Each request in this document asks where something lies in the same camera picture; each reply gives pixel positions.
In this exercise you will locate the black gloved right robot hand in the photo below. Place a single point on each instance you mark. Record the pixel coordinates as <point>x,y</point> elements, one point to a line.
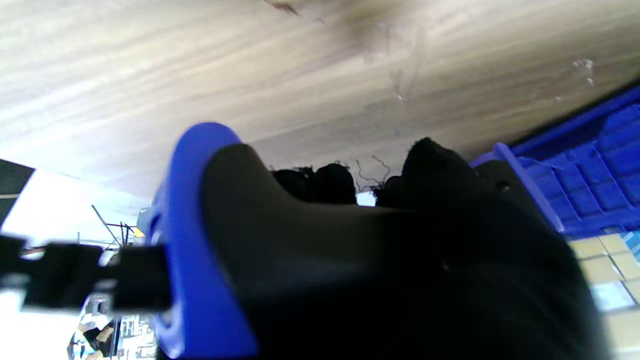
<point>500,250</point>

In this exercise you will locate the blue ribbed plastic bin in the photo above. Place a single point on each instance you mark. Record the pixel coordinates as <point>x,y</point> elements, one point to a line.
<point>610,165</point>

